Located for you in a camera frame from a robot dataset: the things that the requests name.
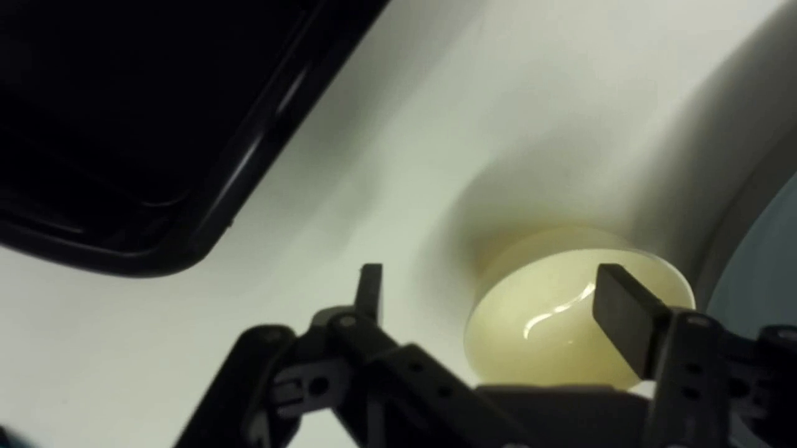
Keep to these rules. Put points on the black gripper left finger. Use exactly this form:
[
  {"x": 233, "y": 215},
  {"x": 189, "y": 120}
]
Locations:
[{"x": 249, "y": 390}]

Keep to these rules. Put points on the black ridged tray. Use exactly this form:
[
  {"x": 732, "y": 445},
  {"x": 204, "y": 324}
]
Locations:
[{"x": 124, "y": 108}]

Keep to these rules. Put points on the grey plate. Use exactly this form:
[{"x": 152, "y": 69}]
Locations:
[{"x": 767, "y": 257}]

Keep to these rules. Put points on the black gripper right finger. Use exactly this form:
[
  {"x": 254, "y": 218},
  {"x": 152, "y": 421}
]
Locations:
[{"x": 706, "y": 374}]

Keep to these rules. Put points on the small white bowl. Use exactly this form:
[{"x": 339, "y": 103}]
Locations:
[{"x": 538, "y": 315}]

